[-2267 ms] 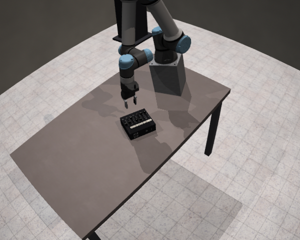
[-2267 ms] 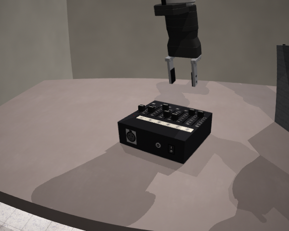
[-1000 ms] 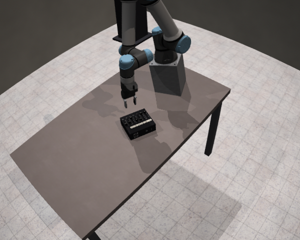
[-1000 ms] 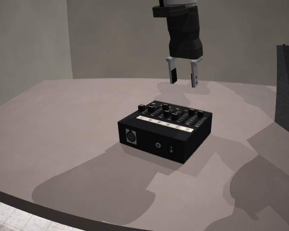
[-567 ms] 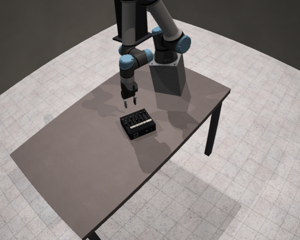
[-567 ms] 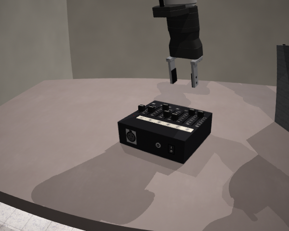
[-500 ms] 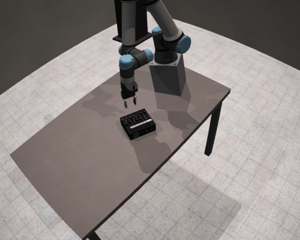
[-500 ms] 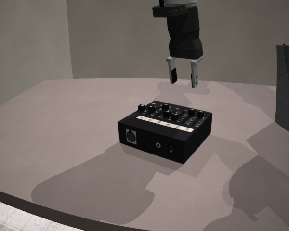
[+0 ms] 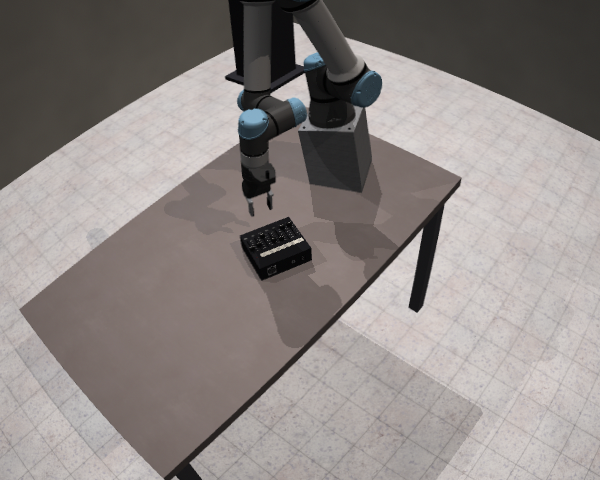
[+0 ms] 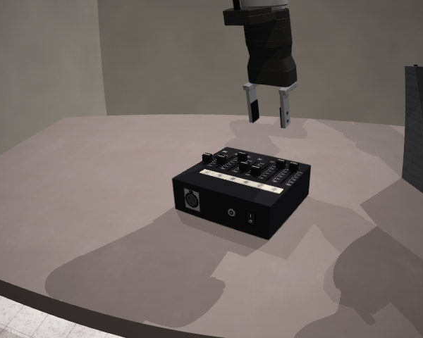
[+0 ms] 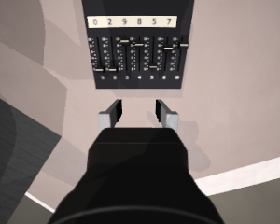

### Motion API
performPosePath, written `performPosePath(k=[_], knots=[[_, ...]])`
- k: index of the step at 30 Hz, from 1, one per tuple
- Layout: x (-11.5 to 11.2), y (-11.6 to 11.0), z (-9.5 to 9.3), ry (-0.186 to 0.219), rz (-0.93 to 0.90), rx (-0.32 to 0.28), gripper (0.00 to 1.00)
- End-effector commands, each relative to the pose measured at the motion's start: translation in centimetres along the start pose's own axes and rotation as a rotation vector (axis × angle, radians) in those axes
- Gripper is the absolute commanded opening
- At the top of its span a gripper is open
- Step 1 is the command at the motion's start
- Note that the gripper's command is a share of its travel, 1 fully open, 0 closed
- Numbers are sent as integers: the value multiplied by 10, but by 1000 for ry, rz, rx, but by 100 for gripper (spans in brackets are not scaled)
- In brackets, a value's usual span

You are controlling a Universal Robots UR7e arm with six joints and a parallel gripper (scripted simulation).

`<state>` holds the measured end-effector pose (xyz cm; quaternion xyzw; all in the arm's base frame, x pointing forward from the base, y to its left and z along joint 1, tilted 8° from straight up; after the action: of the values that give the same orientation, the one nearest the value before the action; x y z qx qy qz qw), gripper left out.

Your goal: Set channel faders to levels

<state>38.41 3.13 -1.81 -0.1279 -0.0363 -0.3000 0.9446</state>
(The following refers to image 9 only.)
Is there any black lighting desk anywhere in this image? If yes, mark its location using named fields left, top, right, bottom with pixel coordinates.
left=240, top=217, right=312, bottom=280

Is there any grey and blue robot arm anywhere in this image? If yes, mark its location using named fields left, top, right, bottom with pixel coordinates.
left=237, top=0, right=382, bottom=157

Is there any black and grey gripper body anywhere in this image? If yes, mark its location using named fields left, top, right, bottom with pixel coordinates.
left=240, top=147, right=276, bottom=199

